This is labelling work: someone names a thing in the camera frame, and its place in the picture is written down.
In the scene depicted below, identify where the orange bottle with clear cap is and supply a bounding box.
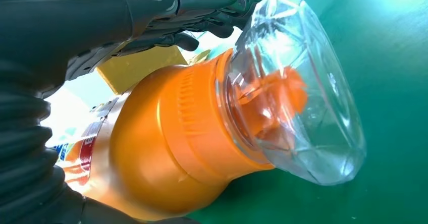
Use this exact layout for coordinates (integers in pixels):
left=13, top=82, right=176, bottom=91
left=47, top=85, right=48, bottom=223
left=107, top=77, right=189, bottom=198
left=50, top=0, right=367, bottom=222

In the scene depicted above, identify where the yellow taped cardboard box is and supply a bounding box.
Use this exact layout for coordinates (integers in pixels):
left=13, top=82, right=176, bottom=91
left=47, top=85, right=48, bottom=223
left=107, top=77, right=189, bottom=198
left=96, top=45, right=212, bottom=96

